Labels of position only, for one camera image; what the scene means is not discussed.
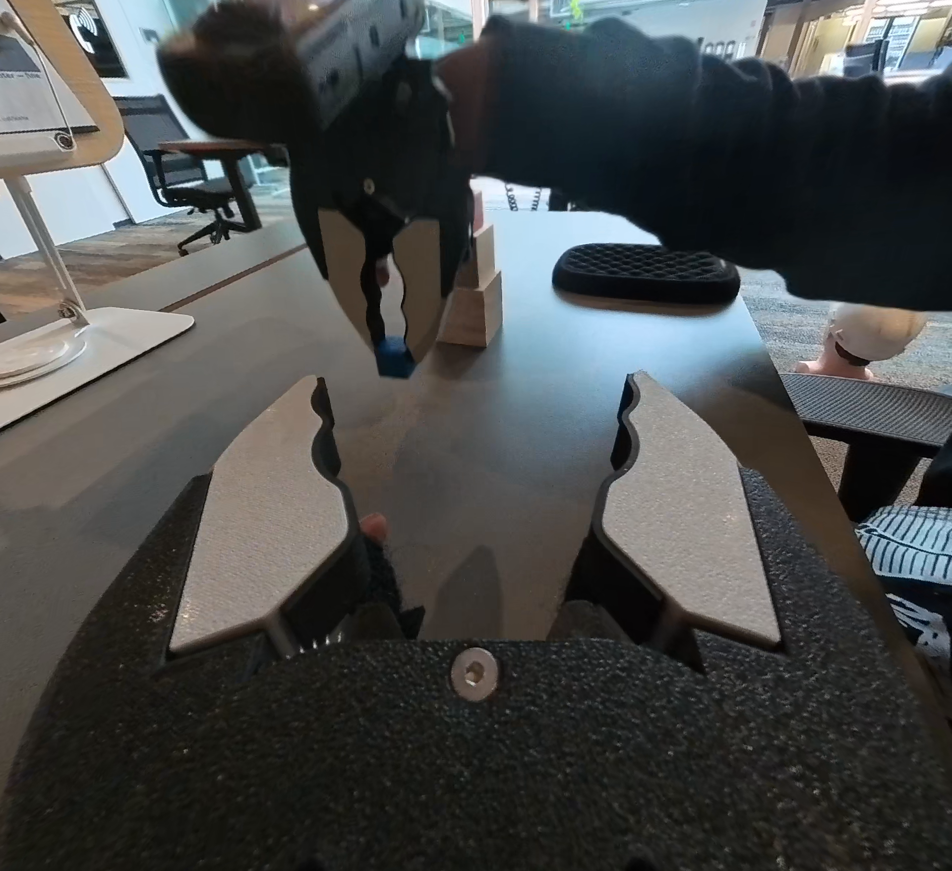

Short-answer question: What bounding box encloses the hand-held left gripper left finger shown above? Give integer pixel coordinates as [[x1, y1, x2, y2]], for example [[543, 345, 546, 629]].
[[167, 374, 391, 659]]

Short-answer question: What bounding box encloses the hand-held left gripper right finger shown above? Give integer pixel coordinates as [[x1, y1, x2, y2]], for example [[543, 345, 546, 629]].
[[570, 372, 783, 652]]

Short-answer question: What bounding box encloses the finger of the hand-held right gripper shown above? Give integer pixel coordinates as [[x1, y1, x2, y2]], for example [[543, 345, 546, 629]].
[[319, 206, 392, 351], [390, 214, 447, 366]]

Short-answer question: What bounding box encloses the medium wooden cube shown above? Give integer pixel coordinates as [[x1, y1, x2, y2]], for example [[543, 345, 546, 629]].
[[454, 224, 498, 292]]

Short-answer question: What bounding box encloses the large wooden cube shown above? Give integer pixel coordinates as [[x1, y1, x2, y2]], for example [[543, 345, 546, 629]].
[[438, 270, 505, 350]]

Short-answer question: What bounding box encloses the person's right forearm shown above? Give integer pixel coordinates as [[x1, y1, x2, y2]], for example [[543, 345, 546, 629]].
[[479, 13, 952, 311]]

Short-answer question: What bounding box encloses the wooden office table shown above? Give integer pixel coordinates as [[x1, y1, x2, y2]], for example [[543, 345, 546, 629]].
[[157, 138, 293, 234]]

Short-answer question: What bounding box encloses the black office chair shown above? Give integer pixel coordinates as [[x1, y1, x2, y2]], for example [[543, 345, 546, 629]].
[[781, 372, 952, 522], [117, 95, 251, 256]]

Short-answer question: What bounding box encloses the black wrist rest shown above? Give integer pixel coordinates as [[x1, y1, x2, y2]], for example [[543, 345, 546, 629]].
[[552, 244, 742, 312]]

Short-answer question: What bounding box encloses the person's printed shirt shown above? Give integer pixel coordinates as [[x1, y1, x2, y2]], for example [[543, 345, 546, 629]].
[[856, 504, 952, 671]]

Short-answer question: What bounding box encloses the white document stand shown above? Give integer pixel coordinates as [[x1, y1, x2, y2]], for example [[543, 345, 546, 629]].
[[0, 175, 196, 432]]

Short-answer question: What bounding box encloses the white round object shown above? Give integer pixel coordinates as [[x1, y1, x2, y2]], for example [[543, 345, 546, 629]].
[[796, 303, 928, 381]]

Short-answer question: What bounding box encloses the white instruction sheet stand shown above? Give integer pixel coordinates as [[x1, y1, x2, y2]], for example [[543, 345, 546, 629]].
[[0, 0, 126, 182]]

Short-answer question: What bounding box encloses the printed instruction sheet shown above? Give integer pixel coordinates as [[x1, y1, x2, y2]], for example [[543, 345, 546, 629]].
[[0, 31, 75, 137]]

